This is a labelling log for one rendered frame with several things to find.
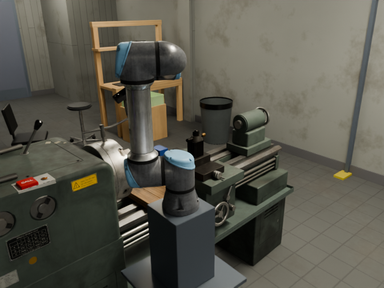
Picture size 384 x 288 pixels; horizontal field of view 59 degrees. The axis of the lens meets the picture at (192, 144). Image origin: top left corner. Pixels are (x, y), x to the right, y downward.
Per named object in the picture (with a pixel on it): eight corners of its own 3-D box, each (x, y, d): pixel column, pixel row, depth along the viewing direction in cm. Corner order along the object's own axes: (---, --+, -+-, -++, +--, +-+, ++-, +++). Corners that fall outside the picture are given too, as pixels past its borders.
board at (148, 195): (150, 211, 178) (150, 204, 177) (113, 188, 202) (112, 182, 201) (191, 191, 198) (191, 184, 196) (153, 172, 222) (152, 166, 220)
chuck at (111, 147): (122, 210, 166) (112, 148, 156) (91, 194, 188) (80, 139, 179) (138, 203, 171) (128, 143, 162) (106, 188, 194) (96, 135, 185)
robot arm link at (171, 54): (192, 36, 110) (178, 59, 159) (158, 37, 109) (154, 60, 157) (194, 72, 112) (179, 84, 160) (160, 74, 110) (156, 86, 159)
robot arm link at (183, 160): (197, 190, 130) (197, 157, 125) (162, 192, 128) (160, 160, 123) (192, 176, 141) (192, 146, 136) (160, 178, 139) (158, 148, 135)
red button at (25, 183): (22, 192, 121) (21, 187, 120) (16, 186, 125) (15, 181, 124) (39, 186, 124) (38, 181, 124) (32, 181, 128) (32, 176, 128)
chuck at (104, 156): (116, 213, 163) (106, 150, 154) (85, 196, 186) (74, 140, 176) (122, 210, 165) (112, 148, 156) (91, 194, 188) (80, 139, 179)
